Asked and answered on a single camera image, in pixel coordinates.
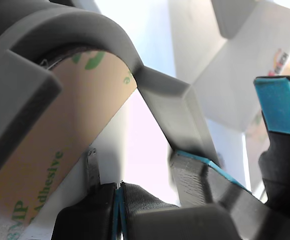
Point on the white box structure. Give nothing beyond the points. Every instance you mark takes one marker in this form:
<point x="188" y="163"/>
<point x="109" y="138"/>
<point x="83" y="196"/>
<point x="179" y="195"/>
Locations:
<point x="234" y="87"/>

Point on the colourful sticker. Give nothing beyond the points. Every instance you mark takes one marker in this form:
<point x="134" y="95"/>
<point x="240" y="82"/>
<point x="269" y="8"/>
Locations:
<point x="282" y="62"/>

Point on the brown tape liner strip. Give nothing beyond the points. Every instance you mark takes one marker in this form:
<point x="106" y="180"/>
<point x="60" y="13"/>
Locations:
<point x="72" y="120"/>

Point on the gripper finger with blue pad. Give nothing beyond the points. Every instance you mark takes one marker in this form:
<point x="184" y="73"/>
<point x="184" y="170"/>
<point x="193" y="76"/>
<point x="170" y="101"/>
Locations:
<point x="147" y="200"/>

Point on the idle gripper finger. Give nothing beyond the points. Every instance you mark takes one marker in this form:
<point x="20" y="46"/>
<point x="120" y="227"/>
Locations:
<point x="197" y="180"/>
<point x="282" y="107"/>

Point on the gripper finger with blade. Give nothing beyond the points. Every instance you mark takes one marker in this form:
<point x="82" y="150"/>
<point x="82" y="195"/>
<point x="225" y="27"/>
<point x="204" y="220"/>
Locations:
<point x="89" y="220"/>

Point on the grey tape plate fixture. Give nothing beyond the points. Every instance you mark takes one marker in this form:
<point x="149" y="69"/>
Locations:
<point x="172" y="112"/>

